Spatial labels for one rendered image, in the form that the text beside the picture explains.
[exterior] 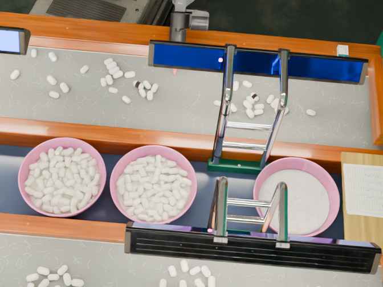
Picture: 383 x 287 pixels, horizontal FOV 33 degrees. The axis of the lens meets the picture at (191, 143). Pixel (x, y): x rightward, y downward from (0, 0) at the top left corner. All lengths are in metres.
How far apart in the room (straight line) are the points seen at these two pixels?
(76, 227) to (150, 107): 0.48
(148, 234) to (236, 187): 0.61
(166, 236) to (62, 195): 0.57
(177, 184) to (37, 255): 0.47
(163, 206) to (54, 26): 0.76
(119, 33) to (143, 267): 0.83
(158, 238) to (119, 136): 0.58
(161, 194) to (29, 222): 0.40
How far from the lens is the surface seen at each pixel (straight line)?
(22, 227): 1.99
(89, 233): 1.96
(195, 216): 2.07
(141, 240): 1.59
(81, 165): 2.08
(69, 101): 2.20
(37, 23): 2.37
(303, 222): 2.05
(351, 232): 2.02
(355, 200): 2.06
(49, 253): 1.98
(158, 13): 2.91
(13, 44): 1.93
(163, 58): 1.86
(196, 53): 1.85
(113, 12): 2.74
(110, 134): 2.09
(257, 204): 1.78
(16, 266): 1.98
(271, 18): 3.39
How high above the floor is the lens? 2.59
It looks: 62 degrees down
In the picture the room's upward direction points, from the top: 6 degrees clockwise
